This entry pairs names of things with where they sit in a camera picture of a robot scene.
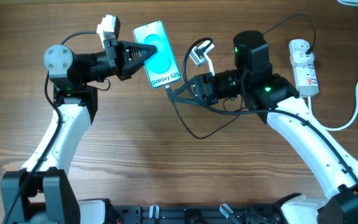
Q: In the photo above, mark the white power strip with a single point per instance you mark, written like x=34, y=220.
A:
x=305, y=77

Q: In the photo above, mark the teal Galaxy smartphone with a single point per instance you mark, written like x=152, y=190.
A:
x=161, y=68

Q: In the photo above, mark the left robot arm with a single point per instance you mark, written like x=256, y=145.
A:
x=40, y=191

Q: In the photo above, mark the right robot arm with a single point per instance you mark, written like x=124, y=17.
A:
x=277, y=103

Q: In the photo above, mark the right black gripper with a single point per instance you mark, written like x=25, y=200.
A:
x=206, y=89

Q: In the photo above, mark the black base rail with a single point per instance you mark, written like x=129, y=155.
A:
x=197, y=214

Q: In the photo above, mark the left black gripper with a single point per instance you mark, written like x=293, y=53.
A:
x=119, y=59

